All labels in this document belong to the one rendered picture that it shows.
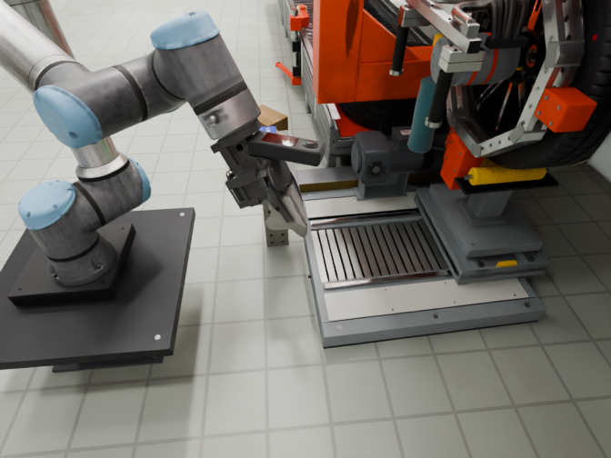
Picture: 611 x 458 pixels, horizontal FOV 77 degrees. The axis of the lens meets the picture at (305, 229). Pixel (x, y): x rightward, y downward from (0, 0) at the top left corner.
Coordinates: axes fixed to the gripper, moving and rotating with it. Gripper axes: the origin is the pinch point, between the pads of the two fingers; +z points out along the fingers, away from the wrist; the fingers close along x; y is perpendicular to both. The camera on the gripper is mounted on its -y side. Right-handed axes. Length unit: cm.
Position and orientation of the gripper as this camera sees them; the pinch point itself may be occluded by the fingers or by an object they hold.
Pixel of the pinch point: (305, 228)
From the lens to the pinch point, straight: 67.3
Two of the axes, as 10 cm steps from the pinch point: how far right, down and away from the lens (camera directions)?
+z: 4.4, 8.1, 3.9
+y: -8.6, 2.5, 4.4
